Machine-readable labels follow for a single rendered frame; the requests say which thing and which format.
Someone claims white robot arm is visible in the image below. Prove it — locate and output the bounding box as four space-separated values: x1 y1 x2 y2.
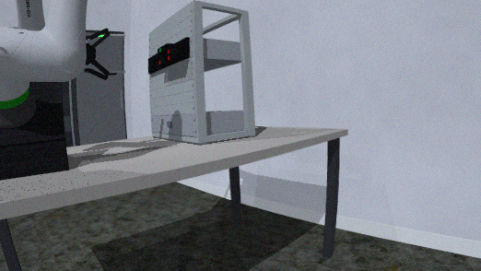
0 0 88 128

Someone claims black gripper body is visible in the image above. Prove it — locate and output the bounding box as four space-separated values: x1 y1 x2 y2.
86 43 96 65

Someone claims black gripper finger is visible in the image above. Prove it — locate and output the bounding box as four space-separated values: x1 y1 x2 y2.
84 55 125 80
86 29 125 52

